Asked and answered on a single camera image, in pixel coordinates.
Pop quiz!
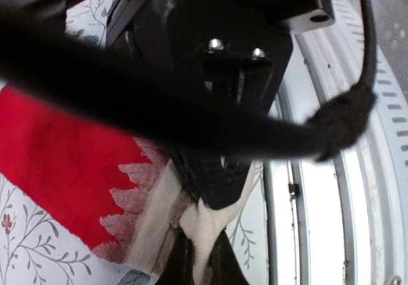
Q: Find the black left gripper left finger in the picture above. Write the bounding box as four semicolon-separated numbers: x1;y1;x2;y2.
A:
157;230;194;285

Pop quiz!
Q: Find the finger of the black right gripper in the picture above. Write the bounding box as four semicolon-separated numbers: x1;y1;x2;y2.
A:
133;0;292;210

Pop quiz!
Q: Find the slotted aluminium front rail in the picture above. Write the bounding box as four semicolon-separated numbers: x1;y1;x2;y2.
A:
265;0;407;284

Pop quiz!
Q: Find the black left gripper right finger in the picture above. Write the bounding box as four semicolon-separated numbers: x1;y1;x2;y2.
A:
210;230;249;285

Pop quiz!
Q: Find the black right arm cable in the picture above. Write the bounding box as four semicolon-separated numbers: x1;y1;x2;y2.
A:
0;0;379;163

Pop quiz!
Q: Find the red and beige sock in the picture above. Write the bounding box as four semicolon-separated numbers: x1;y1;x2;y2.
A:
0;85;264;281

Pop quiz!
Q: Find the floral patterned table mat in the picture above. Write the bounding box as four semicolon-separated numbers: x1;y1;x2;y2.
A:
0;0;268;285

